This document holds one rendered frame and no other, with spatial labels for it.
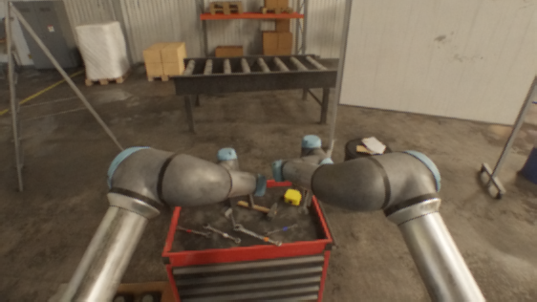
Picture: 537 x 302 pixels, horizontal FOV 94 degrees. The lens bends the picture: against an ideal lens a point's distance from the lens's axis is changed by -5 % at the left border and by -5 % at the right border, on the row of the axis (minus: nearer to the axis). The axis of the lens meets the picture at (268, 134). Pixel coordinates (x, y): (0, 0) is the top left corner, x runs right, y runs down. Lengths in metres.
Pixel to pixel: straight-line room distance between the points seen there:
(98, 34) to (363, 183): 7.07
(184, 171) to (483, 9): 2.98
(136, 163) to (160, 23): 8.51
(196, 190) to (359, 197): 0.33
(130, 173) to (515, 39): 3.23
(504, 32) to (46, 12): 9.60
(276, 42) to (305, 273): 6.94
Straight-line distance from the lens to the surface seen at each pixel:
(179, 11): 8.92
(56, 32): 9.62
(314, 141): 1.02
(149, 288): 2.15
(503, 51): 3.32
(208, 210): 1.46
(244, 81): 3.94
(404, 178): 0.61
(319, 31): 9.18
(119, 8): 9.19
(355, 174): 0.57
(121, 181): 0.63
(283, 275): 1.37
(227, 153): 1.04
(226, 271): 1.31
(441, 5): 3.10
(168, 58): 7.00
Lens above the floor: 1.89
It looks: 28 degrees down
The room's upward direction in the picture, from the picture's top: straight up
